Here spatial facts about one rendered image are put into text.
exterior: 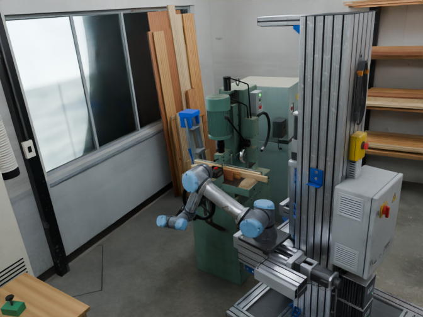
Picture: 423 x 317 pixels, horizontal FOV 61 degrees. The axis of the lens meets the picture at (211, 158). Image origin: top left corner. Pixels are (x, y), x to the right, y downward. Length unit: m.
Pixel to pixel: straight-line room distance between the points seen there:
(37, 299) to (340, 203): 1.86
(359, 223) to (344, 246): 0.18
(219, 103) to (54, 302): 1.64
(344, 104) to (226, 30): 3.48
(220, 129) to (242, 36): 2.55
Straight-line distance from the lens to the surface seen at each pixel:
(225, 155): 2.76
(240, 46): 5.02
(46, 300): 2.55
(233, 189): 2.62
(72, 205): 3.54
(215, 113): 2.58
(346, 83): 1.78
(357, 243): 2.00
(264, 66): 4.92
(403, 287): 3.32
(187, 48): 4.49
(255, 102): 2.80
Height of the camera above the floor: 2.09
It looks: 22 degrees down
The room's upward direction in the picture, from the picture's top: 4 degrees counter-clockwise
